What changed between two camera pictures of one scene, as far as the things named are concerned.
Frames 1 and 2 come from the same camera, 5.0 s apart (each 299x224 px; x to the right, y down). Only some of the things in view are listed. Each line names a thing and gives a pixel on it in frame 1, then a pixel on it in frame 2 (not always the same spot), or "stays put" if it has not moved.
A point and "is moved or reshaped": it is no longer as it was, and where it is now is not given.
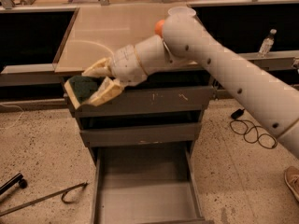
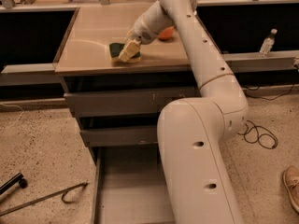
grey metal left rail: x=35 y=74 stays put
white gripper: x=126 y=65 → x=142 y=32
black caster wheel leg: x=18 y=178 stays put
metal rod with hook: x=48 y=198 stays put
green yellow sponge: x=80 y=87 is moved or reshaped
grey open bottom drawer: x=146 y=185 stays put
